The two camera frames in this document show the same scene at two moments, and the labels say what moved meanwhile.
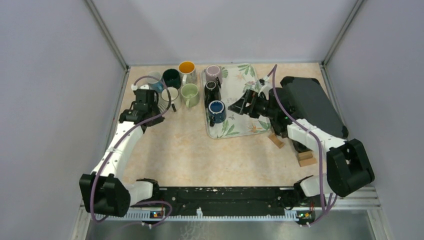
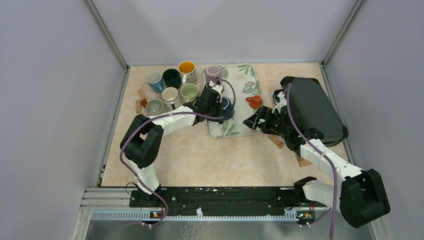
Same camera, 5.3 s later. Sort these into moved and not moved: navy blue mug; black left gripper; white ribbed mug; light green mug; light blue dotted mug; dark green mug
Moved: black left gripper; navy blue mug
Not moved: light green mug; light blue dotted mug; white ribbed mug; dark green mug
